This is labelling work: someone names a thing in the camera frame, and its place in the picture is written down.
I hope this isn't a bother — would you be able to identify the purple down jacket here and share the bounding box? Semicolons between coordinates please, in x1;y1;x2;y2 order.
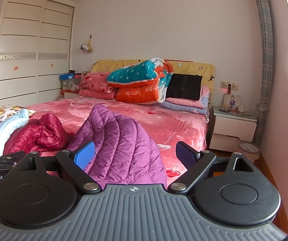
67;104;167;187

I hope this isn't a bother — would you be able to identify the light blue down jacket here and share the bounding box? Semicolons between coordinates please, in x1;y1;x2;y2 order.
0;108;29;157

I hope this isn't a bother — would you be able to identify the plaid curtain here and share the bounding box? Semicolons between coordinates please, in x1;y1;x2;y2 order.
253;0;274;146

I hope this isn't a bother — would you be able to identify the red down jacket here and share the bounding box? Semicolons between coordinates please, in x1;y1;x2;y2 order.
3;113;74;155

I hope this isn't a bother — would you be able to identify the pink folded quilt left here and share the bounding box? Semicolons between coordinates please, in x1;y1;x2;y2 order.
79;72;117;100

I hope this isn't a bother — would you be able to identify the blue storage box clutter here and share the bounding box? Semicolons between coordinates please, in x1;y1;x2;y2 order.
59;71;82;98

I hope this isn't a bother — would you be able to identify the teddy bear print pillow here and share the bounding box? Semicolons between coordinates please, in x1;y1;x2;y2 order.
0;105;24;123

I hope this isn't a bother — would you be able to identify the teal orange folded quilt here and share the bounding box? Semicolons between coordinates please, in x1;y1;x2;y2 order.
107;57;174;104

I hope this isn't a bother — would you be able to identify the clear clothes hanger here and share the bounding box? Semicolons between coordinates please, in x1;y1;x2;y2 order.
70;97;93;106

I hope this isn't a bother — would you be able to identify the bed with pink blanket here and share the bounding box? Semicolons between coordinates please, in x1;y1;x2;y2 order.
24;99;207;186

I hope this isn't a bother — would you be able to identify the black cushion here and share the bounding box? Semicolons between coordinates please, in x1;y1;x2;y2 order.
166;74;202;100

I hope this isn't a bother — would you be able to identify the wall power socket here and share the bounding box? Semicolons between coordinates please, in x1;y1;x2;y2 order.
220;81;238;91

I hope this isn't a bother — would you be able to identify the pink purple folded bedding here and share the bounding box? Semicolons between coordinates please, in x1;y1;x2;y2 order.
154;85;210;116

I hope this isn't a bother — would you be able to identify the pink waste bin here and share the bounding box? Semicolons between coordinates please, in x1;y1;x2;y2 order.
237;141;260;163

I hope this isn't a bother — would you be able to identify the white nightstand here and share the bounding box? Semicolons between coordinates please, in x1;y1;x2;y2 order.
209;106;257;152

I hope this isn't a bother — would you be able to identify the framed child photo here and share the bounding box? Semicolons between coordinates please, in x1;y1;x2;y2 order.
223;94;242;110

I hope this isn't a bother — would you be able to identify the white wardrobe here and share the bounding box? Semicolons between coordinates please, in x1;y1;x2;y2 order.
0;0;74;107

